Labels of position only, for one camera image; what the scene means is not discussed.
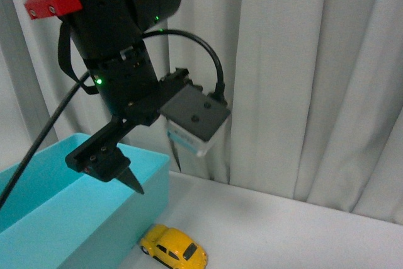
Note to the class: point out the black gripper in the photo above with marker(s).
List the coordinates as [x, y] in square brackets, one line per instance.
[134, 95]

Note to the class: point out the yellow beetle toy car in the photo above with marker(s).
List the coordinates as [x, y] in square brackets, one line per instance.
[173, 248]

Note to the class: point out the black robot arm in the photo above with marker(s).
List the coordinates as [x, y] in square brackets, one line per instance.
[101, 47]

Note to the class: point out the turquoise plastic storage bin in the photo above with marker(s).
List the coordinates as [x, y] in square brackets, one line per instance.
[58, 218]

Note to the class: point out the red plastic block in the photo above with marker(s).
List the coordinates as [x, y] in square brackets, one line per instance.
[39, 9]

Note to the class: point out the grey-white curtain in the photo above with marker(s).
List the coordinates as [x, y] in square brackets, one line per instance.
[314, 86]

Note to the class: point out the black and white wrist camera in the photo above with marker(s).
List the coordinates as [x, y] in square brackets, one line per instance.
[194, 120]

